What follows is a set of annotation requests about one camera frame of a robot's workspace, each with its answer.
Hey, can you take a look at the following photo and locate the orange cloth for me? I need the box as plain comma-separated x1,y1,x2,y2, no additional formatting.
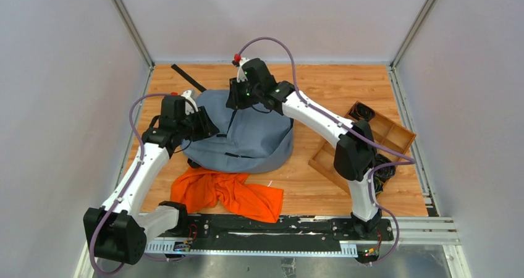
170,167,284,223

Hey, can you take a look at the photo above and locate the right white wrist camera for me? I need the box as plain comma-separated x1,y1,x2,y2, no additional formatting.
236,57,250,83

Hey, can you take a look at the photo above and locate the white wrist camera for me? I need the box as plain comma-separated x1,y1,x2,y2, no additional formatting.
181,90,198,115
236,57,250,83

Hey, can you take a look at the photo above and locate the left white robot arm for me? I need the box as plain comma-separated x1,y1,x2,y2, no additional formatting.
83,90,219,266

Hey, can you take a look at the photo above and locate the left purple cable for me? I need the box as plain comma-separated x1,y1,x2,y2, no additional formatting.
89,91,193,276

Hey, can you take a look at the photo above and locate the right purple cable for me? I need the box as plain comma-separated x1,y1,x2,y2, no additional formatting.
232,36,416,266

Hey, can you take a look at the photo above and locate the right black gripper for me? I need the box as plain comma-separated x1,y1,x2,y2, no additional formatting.
226,77,263,111

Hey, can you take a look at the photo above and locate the purple cable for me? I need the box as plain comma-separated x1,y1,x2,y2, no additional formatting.
232,36,416,266
89,91,193,276

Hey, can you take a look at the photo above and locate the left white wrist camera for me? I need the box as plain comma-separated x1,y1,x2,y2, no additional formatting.
181,90,198,115

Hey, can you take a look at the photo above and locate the blue grey backpack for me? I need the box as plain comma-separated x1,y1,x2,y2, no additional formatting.
182,90,294,174

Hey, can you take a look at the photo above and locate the wooden compartment tray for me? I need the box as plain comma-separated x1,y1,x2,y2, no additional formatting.
308,101,416,196

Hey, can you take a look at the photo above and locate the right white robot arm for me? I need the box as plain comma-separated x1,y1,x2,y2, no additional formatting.
226,54,382,240

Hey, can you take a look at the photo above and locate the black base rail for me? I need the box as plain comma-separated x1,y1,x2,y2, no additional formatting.
154,214,394,253

